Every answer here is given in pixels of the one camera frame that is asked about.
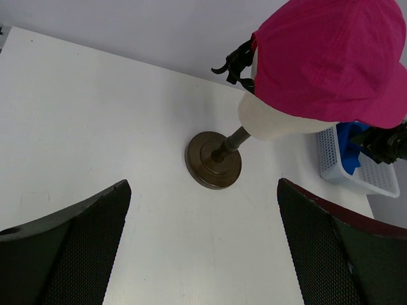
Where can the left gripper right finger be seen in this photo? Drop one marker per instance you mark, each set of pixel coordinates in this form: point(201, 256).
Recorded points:
point(341, 256)

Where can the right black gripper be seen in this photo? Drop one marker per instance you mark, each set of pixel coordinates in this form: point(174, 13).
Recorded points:
point(382, 145)

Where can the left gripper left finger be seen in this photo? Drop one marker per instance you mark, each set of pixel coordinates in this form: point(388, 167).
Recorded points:
point(67, 256)

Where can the blue baseball cap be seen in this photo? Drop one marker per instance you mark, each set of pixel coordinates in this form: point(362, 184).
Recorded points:
point(349, 152)

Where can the white perforated plastic basket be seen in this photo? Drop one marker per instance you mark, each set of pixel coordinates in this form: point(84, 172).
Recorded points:
point(369, 178)

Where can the cream mannequin head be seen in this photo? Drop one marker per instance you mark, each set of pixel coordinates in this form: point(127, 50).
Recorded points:
point(266, 123)

